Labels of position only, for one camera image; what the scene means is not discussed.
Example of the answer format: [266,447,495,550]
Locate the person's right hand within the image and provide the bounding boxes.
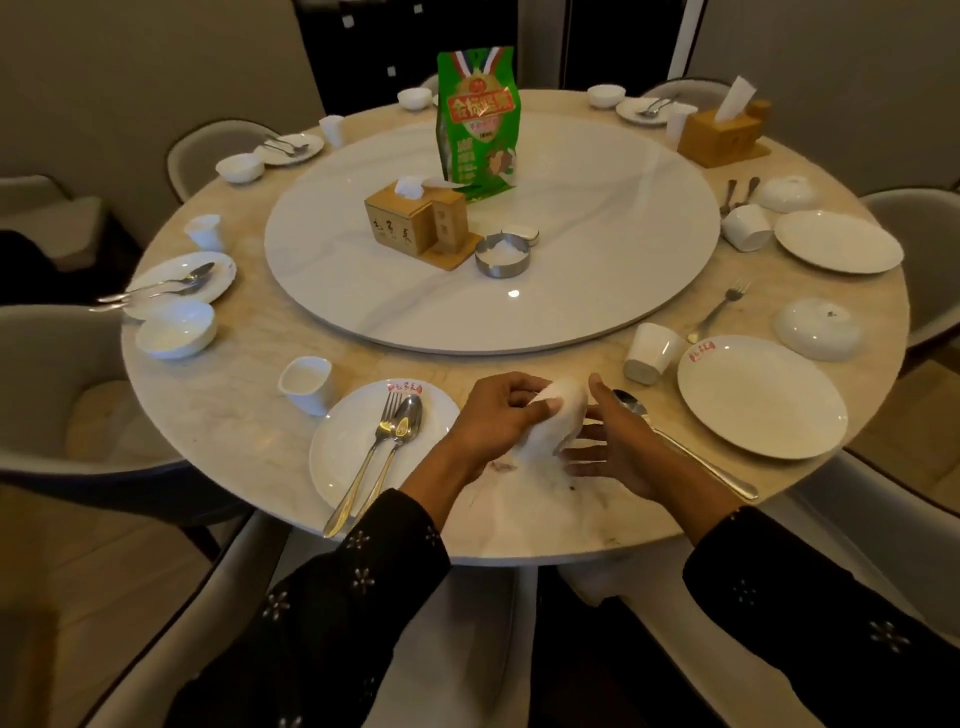
[562,372,682,504]

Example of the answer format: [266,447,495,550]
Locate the person's left hand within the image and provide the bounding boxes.
[447,372,564,481]

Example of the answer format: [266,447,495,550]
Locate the person's left forearm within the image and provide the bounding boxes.
[163,438,489,728]

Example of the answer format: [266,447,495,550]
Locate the person's right forearm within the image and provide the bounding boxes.
[651,456,960,728]

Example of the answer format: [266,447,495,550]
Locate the metal ashtray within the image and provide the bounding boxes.
[474,233,532,280]

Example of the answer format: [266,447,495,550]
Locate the white plate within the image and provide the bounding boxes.
[309,378,461,513]
[121,251,238,322]
[615,96,681,127]
[676,334,849,461]
[773,209,906,276]
[252,132,326,168]

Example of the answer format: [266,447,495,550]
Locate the white marble turntable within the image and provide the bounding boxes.
[264,112,722,356]

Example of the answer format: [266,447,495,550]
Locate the wooden tissue box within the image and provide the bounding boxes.
[677,99,773,169]
[364,180,484,272]

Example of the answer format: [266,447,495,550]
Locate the white tissue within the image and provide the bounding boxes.
[394,176,468,201]
[713,75,758,124]

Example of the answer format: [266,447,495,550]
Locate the green snack bag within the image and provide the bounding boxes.
[435,46,522,203]

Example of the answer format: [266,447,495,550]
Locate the dark cabinet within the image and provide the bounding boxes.
[292,0,520,118]

